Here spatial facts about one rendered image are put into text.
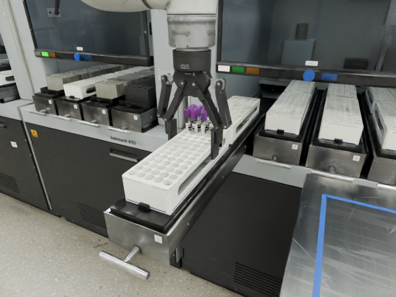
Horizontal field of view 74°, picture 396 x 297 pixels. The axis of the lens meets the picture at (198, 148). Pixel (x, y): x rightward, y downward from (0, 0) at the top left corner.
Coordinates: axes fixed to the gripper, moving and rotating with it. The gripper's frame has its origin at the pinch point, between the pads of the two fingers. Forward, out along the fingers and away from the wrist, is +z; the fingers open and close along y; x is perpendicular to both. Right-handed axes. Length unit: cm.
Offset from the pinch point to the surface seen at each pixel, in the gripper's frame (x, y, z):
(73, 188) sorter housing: 24, -80, 51
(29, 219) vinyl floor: 20, -125, 86
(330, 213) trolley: -6.7, 29.5, 4.3
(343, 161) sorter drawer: 23.6, 32.7, 8.5
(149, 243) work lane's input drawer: -22.2, 2.9, 8.6
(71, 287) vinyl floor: -1, -64, 86
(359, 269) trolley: -17.3, 33.3, 4.2
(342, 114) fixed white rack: 37.4, 30.5, 0.0
